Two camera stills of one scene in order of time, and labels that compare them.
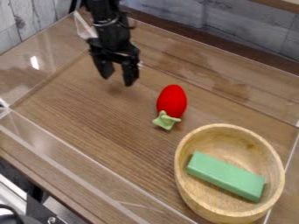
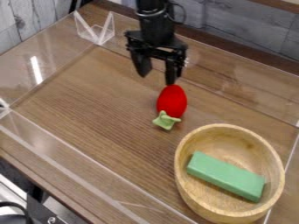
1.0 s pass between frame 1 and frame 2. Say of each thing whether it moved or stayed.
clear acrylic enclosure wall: stayed
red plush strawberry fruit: stayed
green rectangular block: stayed
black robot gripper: moved
